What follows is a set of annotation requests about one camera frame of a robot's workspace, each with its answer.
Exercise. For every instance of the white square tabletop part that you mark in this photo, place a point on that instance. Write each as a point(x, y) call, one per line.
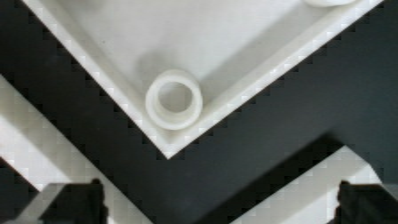
point(232, 41)

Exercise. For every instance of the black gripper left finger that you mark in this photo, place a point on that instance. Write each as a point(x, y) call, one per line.
point(76, 207)

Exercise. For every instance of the white obstacle fence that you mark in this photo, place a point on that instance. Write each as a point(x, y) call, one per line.
point(53, 167)

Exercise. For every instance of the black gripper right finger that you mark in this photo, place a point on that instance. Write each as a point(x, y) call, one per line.
point(366, 204)

